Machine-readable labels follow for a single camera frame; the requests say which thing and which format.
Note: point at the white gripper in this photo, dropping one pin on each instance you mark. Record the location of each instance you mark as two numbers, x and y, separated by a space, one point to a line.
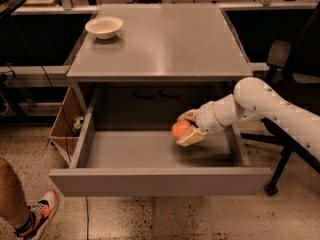
206 119

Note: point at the orange fruit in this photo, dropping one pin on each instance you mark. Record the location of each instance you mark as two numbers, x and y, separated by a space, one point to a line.
180 128

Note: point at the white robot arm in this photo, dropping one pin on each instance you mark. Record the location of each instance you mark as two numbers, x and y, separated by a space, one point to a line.
251 99

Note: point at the open grey top drawer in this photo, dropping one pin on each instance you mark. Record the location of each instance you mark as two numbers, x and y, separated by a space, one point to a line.
126 148

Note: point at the grey metal cabinet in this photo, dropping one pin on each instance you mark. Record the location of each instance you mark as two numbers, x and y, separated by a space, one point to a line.
165 60

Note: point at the black office chair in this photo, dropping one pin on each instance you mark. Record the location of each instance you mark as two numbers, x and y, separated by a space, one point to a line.
285 59

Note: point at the cardboard box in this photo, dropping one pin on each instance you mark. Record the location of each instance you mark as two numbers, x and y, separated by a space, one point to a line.
67 126

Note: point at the white ceramic bowl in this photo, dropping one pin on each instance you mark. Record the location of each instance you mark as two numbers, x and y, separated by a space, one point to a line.
104 28

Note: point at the orange white sneaker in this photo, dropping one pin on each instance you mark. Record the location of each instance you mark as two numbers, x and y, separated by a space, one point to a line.
41 214

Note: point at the bare human leg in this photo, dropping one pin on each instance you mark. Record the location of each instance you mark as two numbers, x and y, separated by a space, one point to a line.
13 207

